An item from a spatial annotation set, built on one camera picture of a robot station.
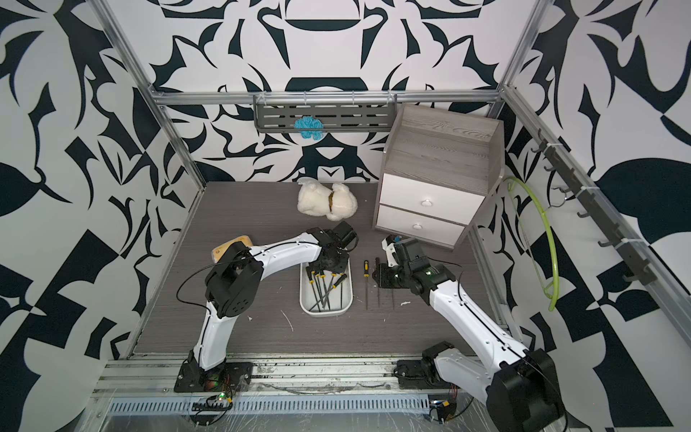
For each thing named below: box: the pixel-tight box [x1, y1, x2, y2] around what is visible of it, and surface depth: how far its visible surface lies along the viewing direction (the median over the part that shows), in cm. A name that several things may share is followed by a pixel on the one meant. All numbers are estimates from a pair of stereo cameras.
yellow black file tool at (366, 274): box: [363, 260, 370, 311], surface depth 96 cm
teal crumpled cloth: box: [293, 115, 324, 141], surface depth 93 cm
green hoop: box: [503, 176, 560, 313], surface depth 66 cm
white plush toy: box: [296, 180, 359, 222], surface depth 106 cm
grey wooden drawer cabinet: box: [374, 103, 505, 251], surface depth 87 cm
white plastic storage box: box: [298, 257, 354, 317], surface depth 91 cm
